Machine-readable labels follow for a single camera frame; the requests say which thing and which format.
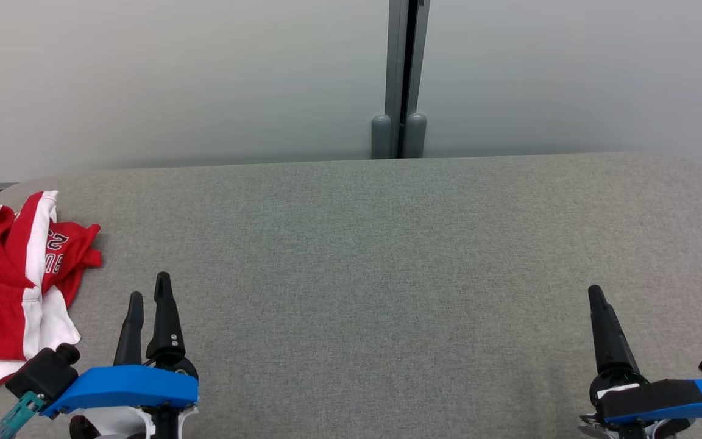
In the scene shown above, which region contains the grey rounded post foot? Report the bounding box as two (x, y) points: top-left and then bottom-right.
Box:
(404, 113), (427, 159)
(371, 114), (392, 159)

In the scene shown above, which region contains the blue-topped right gripper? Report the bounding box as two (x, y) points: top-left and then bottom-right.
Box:
(580, 285), (702, 439)

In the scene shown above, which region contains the grey partition post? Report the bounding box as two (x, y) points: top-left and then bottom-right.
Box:
(385, 0), (431, 159)

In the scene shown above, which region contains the red and white basketball jersey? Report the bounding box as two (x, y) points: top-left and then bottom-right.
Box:
(0, 204), (103, 403)

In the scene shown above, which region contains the blue-topped left gripper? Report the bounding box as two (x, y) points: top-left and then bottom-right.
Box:
(43, 272), (199, 439)

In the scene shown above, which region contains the teal left camera cable connector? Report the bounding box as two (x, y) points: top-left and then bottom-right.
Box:
(0, 392), (46, 439)

